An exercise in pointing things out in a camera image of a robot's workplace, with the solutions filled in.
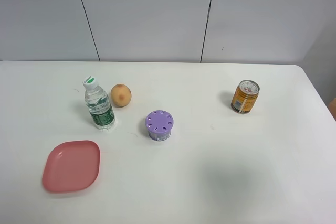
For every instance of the clear water bottle green label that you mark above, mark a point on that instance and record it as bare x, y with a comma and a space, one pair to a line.
98, 104

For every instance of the purple air freshener jar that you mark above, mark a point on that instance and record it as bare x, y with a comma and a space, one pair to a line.
159, 124

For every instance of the yellow-brown potato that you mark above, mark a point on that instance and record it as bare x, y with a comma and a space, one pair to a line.
121, 95

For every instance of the orange drink can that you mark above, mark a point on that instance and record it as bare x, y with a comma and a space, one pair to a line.
245, 96

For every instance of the pink square plate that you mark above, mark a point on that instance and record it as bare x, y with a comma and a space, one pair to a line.
71, 166

